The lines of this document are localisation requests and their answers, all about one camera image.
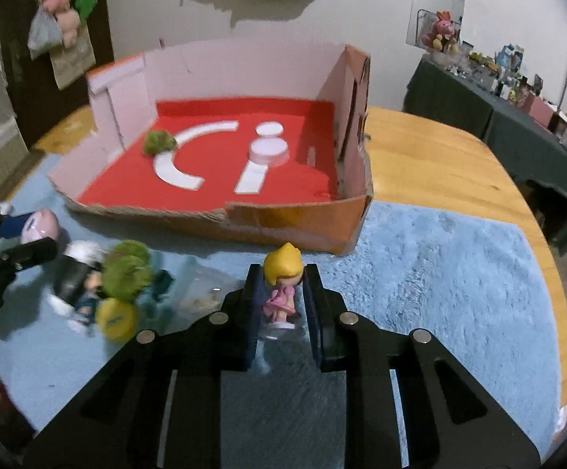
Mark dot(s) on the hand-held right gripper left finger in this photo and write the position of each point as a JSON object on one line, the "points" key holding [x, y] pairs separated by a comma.
{"points": [[251, 317]]}

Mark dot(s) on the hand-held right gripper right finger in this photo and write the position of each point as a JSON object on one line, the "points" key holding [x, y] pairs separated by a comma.
{"points": [[313, 317]]}

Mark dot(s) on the pink-headed figurine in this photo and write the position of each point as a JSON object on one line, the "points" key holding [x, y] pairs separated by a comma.
{"points": [[40, 224]]}

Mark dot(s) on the blonde figurine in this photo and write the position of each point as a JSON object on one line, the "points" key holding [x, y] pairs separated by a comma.
{"points": [[282, 283]]}

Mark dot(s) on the black-haired figurine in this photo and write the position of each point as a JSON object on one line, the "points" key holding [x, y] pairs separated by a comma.
{"points": [[75, 278]]}

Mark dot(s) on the white and red cardboard box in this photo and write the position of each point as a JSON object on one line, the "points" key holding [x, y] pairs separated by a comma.
{"points": [[244, 171]]}

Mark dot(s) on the clear plastic bag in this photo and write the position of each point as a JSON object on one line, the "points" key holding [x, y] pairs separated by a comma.
{"points": [[200, 288]]}

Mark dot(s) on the teal toy piece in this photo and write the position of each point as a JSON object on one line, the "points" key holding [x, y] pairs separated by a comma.
{"points": [[162, 287]]}

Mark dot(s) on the green pompom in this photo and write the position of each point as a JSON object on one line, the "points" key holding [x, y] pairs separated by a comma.
{"points": [[127, 281], [129, 252], [159, 143]]}

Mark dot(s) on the yellow ball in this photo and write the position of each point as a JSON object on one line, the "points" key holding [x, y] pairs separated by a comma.
{"points": [[116, 321]]}

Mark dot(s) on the blue fluffy mat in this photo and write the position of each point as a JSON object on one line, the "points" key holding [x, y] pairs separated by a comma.
{"points": [[425, 293]]}

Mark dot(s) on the white round lid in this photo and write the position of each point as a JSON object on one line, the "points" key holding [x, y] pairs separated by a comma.
{"points": [[268, 152]]}

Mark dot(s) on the beige paper bag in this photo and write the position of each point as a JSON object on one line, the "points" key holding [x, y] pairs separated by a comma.
{"points": [[73, 61]]}

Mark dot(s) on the grey plastic bag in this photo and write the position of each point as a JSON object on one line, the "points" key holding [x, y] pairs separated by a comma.
{"points": [[44, 34]]}

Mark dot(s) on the hanging pink plush toy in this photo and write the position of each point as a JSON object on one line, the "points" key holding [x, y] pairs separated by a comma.
{"points": [[61, 7]]}

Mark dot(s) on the hanging green plush toy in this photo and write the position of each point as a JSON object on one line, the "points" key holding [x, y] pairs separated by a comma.
{"points": [[86, 1]]}

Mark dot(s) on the dark cloth covered table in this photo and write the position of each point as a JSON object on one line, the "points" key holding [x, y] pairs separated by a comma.
{"points": [[459, 102]]}

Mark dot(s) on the pink box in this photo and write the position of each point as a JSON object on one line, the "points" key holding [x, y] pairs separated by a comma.
{"points": [[539, 112]]}

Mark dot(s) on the row of small items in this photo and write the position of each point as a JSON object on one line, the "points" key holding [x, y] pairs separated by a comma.
{"points": [[503, 71]]}

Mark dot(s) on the pink plush rabbit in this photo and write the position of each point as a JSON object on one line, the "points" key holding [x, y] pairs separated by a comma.
{"points": [[442, 29]]}

